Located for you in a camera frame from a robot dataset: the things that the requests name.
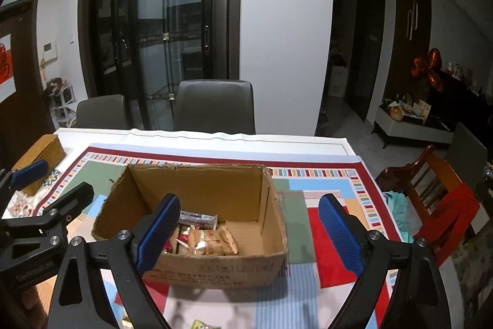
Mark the black glass sliding door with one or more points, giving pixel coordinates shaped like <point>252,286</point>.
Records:
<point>144,49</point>

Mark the colourful patterned tablecloth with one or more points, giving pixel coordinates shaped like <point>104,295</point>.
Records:
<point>286,273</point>

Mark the red and white door poster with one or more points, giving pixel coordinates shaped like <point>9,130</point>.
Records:
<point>7,81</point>

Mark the white shoe rack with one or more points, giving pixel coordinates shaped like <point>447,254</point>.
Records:
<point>61,102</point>

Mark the green yellow candy packet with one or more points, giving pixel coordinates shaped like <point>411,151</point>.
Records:
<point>197,324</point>

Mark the white beige snack bag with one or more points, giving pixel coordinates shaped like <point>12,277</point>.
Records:
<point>208,242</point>

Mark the red wooden chair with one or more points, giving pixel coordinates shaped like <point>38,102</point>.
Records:
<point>445,204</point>

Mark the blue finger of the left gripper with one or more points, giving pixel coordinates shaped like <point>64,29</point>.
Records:
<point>28,175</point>
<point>71,203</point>

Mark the teal cloth on chair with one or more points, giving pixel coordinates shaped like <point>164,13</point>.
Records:
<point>399,208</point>

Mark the white box in hallway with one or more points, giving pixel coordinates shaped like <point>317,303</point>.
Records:
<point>338,81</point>

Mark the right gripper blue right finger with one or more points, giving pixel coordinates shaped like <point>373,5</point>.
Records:
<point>345,232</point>

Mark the red snack packet in box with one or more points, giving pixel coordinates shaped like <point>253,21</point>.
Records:
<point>178,242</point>

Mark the grey chair centre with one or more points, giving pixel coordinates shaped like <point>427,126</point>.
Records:
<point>215,106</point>

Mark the white wall intercom panel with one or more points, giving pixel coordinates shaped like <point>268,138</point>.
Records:
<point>50,52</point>

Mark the grey chair left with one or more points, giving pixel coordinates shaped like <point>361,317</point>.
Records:
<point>104,112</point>

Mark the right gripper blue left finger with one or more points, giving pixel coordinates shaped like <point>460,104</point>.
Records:
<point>153,231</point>

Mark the grey chair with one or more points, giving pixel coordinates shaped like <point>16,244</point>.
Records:
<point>104,112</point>
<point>215,106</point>

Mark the grey white snack bar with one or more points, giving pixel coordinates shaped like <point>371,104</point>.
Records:
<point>202,221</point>

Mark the red heart balloons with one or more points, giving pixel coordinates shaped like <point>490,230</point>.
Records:
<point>429,68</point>

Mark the white low cabinet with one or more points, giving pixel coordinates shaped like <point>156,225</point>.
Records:
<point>403,132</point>

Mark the brown cardboard box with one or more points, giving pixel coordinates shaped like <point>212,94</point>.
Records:
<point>243,198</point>

